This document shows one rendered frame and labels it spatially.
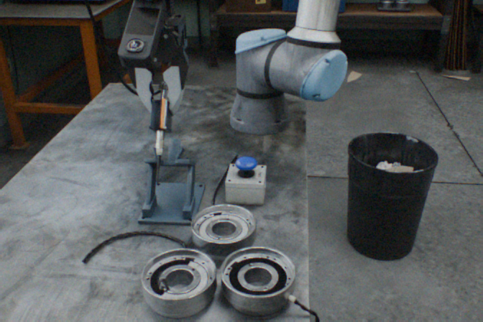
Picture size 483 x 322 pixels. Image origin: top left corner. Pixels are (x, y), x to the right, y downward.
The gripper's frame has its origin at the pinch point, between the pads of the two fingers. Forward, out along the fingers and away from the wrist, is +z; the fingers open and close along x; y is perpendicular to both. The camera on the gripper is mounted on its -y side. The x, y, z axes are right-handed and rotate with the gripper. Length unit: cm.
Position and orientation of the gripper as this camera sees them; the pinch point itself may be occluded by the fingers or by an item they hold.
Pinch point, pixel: (162, 109)
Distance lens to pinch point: 81.6
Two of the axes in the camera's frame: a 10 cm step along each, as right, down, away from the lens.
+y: 0.9, -5.0, 8.6
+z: 0.1, 8.6, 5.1
